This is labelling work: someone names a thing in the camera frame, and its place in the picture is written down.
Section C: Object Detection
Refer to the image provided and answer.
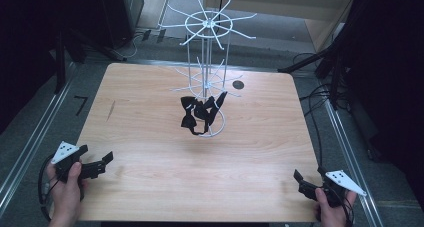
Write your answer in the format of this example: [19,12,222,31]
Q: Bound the black metal stand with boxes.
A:
[54,26,128,95]
[277,36,355,112]

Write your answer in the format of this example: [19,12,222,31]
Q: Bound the dark curtain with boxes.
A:
[0,0,68,135]
[346,0,424,209]

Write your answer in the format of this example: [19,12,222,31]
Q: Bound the white floor cable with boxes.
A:
[127,31,148,60]

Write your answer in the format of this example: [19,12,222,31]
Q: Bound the light wooden shelf unit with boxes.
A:
[203,0,358,53]

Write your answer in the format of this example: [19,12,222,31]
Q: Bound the black floor cables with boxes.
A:
[298,82,342,175]

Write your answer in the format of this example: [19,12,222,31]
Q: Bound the white wire display rack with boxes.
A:
[157,0,258,139]

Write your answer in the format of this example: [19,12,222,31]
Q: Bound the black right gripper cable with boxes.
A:
[334,186,356,227]

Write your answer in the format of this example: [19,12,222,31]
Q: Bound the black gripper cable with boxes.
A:
[37,153,57,223]
[334,186,356,227]

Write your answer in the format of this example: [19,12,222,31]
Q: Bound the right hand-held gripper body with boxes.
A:
[298,169,368,209]

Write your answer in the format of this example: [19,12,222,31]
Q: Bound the person's left hand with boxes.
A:
[46,160,88,226]

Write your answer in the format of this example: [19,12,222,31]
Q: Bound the black bow tie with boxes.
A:
[190,90,229,137]
[180,95,198,129]

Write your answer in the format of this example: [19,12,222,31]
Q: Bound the metal floor rail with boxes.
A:
[322,99,385,227]
[0,61,76,219]

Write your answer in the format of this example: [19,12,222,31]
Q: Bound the person's right hand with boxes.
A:
[313,187,358,227]

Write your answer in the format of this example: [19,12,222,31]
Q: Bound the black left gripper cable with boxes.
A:
[37,153,57,223]

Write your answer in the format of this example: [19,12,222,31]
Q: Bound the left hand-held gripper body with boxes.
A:
[50,140,108,184]

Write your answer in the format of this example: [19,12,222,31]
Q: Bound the black cabinet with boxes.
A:
[99,0,145,50]

